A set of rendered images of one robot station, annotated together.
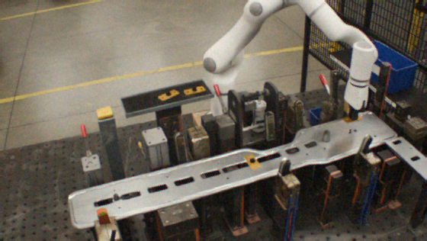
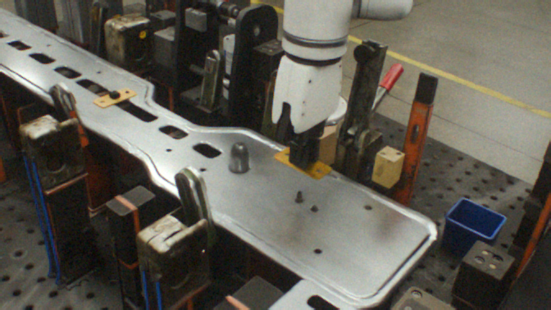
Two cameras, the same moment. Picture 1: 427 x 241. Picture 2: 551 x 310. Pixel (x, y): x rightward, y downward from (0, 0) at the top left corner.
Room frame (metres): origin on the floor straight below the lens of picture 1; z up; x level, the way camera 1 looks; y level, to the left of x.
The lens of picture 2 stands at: (1.01, -1.12, 1.53)
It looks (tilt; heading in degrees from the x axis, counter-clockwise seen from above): 33 degrees down; 57
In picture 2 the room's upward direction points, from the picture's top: 4 degrees clockwise
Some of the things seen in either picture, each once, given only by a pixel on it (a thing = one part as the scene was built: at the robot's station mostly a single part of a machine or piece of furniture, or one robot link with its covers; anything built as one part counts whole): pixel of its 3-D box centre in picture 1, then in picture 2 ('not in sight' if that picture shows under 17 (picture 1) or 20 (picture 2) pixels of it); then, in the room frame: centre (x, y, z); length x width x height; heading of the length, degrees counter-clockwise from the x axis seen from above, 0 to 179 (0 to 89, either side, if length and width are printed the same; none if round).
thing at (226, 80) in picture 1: (226, 65); not in sight; (1.82, -0.06, 1.11); 0.19 x 0.12 x 0.24; 143
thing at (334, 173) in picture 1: (329, 197); (139, 268); (1.17, -0.45, 0.84); 0.11 x 0.08 x 0.29; 20
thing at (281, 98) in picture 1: (277, 135); (268, 138); (1.52, -0.27, 0.91); 0.07 x 0.05 x 0.42; 20
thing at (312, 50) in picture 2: (358, 78); (316, 39); (1.40, -0.57, 1.26); 0.09 x 0.08 x 0.03; 20
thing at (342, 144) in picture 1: (248, 165); (106, 98); (1.22, -0.12, 1.00); 1.38 x 0.22 x 0.02; 110
